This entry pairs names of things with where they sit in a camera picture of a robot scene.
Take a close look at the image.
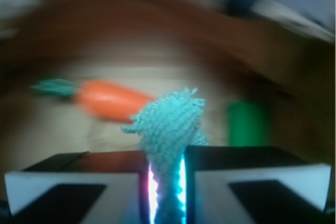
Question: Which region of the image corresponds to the green rectangular block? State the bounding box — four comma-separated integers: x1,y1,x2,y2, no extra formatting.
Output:
227,100,270,147

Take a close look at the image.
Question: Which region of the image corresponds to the brown paper bag tray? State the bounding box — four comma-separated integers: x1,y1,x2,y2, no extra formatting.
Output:
1,0,335,158

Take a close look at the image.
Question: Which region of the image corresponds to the light blue cloth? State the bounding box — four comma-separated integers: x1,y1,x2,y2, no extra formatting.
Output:
122,88,209,223

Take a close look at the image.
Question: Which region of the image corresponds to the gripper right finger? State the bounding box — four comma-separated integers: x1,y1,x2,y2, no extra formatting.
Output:
184,146,331,223

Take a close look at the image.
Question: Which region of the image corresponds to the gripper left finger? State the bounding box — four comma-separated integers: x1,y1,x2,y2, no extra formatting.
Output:
4,151,150,223

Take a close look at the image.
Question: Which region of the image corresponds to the orange toy carrot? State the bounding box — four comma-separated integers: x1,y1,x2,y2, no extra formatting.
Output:
31,78,155,123

